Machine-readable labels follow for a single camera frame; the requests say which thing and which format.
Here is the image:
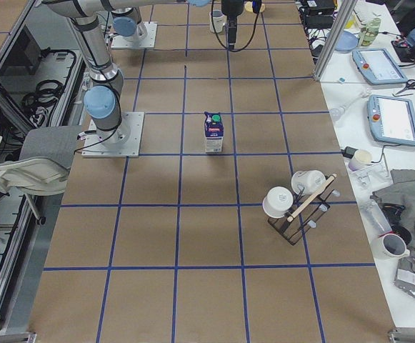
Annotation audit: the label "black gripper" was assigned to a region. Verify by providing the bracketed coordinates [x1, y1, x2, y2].
[221, 0, 244, 50]

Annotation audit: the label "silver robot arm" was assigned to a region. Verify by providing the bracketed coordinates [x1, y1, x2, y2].
[43, 1, 167, 151]
[111, 7, 148, 44]

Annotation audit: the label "blue milk carton green cap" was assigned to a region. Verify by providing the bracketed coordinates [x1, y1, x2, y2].
[204, 111, 224, 153]

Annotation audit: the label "white cup lavender base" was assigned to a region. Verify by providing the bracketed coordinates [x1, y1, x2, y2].
[348, 149, 372, 172]

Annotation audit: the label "light blue bowl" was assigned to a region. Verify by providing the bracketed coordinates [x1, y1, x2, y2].
[335, 31, 359, 53]

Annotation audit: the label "green glass jar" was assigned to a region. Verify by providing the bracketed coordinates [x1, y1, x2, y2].
[358, 17, 381, 47]

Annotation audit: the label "white plastic spoon tool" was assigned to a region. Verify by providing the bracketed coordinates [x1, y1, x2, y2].
[329, 90, 371, 123]

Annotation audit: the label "upper blue teach pendant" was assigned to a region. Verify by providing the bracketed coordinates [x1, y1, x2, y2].
[351, 48, 408, 85]

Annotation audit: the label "blue teach pendant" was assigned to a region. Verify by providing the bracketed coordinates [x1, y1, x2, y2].
[351, 48, 408, 85]
[367, 94, 415, 146]

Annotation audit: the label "black power adapter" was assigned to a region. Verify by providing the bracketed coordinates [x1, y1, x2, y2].
[341, 146, 358, 159]

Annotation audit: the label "lower blue teach pendant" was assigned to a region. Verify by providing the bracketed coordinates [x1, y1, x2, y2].
[367, 94, 415, 146]

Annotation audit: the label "black scissors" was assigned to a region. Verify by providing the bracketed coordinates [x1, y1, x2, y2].
[393, 79, 415, 96]

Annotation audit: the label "grey office chair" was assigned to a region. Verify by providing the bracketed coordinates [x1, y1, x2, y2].
[0, 125, 82, 224]

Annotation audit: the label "clear plastic bottle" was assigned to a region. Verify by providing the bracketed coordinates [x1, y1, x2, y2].
[360, 200, 392, 237]

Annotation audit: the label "white mug red rim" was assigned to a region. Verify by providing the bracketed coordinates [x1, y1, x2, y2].
[370, 233, 410, 259]

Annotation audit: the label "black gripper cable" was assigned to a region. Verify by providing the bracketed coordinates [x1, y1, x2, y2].
[211, 0, 262, 53]

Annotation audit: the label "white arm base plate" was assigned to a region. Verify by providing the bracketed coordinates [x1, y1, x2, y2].
[81, 111, 144, 158]
[111, 18, 157, 50]

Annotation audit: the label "aluminium frame post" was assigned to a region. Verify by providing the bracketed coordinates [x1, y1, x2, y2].
[313, 0, 357, 81]

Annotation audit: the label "wooden rack handle rod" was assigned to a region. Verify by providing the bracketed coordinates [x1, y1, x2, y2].
[286, 173, 337, 223]

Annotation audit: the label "black wire mug rack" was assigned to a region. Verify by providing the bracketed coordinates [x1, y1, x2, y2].
[267, 187, 335, 245]

